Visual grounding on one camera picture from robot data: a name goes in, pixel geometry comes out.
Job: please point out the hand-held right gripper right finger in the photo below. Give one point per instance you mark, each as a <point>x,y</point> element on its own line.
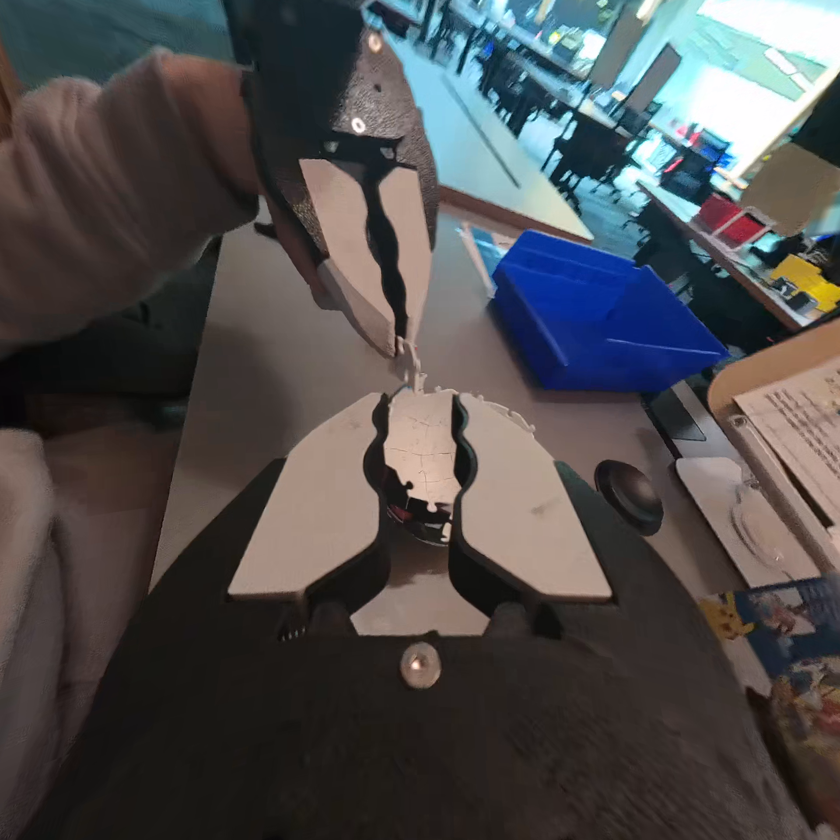
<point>531,518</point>

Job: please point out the yellow box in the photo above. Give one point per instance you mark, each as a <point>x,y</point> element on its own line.
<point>814,282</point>

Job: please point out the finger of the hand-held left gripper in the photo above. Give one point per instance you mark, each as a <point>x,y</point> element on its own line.
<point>413,236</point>
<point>341,236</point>

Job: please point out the single white puzzle piece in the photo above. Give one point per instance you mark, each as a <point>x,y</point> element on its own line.
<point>410,364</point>

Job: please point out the person's beige clothing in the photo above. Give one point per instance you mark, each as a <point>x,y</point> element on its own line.
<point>52,590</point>

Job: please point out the blue plastic bin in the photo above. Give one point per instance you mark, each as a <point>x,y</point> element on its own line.
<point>590,315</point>

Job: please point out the red storage bin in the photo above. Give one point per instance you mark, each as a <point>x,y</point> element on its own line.
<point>722,213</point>

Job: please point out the tan square panel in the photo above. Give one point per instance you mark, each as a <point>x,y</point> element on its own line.
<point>787,190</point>

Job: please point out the colourful cartoon puzzle box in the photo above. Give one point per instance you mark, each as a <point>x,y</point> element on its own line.
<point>800,656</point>

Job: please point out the neighbouring grey table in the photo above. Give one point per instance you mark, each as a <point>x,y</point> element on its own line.
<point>472,144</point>

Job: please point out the person's left hand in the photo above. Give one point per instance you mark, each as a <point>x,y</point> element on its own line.
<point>298,249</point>

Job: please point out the printed paper sheet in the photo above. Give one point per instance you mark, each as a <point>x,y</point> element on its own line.
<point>800,420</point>

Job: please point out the black round ball stand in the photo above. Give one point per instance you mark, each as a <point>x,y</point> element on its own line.
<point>630,495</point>

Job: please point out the printed instruction leaflet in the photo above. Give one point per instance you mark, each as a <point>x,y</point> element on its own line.
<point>485,253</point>

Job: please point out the half-built cartoon puzzle ball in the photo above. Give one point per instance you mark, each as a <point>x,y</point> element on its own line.
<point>420,446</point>

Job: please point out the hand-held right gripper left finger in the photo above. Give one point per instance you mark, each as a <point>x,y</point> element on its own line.
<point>315,512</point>

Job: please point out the black square panel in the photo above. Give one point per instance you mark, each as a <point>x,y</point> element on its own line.
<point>820,131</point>

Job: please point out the person's left forearm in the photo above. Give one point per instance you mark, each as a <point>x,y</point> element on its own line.
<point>118,184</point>

